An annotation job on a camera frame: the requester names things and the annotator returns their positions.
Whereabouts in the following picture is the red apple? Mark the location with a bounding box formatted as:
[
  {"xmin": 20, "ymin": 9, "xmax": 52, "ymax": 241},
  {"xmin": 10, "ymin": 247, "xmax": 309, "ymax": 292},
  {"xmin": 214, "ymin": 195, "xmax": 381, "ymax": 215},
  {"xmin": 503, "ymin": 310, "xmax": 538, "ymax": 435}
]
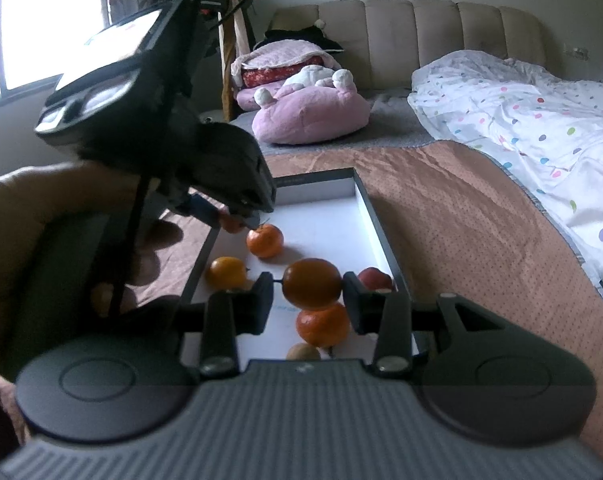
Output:
[{"xmin": 358, "ymin": 266, "xmax": 394, "ymax": 292}]

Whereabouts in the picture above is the yellow orange fruit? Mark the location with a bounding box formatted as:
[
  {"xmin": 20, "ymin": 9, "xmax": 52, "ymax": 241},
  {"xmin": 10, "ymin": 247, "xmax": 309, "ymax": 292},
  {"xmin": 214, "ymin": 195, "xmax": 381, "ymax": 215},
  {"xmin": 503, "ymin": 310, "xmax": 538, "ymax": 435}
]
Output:
[{"xmin": 206, "ymin": 257, "xmax": 247, "ymax": 290}]

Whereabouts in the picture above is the tangerine with stem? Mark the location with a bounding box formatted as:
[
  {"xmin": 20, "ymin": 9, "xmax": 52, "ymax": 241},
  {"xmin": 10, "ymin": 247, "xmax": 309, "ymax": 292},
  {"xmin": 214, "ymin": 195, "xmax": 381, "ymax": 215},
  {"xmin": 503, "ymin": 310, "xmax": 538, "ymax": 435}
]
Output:
[{"xmin": 245, "ymin": 223, "xmax": 284, "ymax": 259}]

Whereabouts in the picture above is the small beige longan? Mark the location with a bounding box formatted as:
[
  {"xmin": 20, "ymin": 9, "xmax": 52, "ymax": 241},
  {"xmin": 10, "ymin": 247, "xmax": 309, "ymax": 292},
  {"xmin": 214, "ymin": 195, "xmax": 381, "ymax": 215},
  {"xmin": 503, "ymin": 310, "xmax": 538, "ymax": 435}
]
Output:
[{"xmin": 285, "ymin": 344, "xmax": 321, "ymax": 361}]

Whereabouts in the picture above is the orange round fruit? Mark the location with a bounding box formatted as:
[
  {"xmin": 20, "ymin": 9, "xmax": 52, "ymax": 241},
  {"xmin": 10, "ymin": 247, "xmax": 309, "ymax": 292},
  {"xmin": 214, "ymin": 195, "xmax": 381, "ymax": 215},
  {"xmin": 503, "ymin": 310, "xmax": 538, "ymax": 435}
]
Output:
[{"xmin": 281, "ymin": 258, "xmax": 341, "ymax": 310}]

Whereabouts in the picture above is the dark red plum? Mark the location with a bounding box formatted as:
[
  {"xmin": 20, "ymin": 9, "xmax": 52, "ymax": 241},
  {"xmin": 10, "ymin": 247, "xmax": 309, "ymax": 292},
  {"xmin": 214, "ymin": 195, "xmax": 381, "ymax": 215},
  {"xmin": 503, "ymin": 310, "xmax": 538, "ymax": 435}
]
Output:
[{"xmin": 219, "ymin": 214, "xmax": 245, "ymax": 234}]

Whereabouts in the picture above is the orange tangerine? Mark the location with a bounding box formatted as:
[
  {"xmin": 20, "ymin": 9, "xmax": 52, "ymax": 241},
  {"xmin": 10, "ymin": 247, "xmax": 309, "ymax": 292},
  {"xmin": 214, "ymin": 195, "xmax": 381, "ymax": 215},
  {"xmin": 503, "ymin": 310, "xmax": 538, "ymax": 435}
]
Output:
[{"xmin": 295, "ymin": 302, "xmax": 350, "ymax": 348}]

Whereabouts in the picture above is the person's left hand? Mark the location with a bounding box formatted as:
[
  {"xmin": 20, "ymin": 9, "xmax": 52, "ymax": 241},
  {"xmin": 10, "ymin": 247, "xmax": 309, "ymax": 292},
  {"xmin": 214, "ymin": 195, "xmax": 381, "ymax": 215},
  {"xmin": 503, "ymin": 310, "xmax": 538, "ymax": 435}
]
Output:
[{"xmin": 0, "ymin": 161, "xmax": 186, "ymax": 376}]

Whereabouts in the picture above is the pink satin blanket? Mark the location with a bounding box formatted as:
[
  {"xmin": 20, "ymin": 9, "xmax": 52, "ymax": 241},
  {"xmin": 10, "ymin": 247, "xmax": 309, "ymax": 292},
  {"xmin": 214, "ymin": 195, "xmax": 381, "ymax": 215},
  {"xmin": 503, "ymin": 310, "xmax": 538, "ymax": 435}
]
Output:
[{"xmin": 0, "ymin": 142, "xmax": 603, "ymax": 457}]

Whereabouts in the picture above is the black box with white lining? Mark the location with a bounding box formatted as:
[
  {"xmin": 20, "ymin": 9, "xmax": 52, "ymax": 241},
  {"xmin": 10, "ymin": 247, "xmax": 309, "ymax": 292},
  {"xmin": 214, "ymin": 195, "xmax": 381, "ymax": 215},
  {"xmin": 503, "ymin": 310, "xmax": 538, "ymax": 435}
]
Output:
[{"xmin": 183, "ymin": 168, "xmax": 407, "ymax": 367}]

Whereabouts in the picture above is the stack of pink folded blankets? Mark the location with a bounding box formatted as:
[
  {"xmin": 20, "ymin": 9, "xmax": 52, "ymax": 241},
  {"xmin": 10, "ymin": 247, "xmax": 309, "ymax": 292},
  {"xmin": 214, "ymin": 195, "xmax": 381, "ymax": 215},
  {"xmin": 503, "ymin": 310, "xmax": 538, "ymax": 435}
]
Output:
[{"xmin": 230, "ymin": 39, "xmax": 341, "ymax": 112}]

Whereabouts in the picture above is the pink plush bunny pillow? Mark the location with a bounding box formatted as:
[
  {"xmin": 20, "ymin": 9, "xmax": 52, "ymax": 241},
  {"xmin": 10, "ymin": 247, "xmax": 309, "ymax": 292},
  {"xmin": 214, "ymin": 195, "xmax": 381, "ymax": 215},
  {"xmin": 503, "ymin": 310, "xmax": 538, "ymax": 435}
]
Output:
[{"xmin": 252, "ymin": 65, "xmax": 371, "ymax": 145}]

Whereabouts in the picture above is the grey bed sheet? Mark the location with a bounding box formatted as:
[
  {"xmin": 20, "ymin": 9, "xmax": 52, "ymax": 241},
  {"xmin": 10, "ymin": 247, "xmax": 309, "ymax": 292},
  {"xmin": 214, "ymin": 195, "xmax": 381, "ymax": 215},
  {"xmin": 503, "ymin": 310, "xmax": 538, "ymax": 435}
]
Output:
[{"xmin": 228, "ymin": 89, "xmax": 438, "ymax": 157}]

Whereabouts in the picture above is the beige padded headboard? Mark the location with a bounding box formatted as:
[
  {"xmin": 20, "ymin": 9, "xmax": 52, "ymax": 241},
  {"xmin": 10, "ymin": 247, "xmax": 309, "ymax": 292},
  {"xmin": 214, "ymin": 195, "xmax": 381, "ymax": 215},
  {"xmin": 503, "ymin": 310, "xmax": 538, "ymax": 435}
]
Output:
[{"xmin": 269, "ymin": 0, "xmax": 547, "ymax": 90}]

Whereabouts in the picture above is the white polka dot duvet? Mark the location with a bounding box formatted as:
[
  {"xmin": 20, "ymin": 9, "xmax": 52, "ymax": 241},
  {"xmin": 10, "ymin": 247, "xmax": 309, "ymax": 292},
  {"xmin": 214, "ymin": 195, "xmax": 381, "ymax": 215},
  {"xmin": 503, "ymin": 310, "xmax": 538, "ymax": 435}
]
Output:
[{"xmin": 408, "ymin": 50, "xmax": 603, "ymax": 284}]

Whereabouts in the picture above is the wooden post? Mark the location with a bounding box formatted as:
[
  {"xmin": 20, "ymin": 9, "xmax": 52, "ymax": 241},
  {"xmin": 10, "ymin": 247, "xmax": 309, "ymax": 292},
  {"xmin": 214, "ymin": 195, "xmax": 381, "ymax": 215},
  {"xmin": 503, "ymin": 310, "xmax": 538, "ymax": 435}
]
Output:
[{"xmin": 218, "ymin": 10, "xmax": 251, "ymax": 122}]

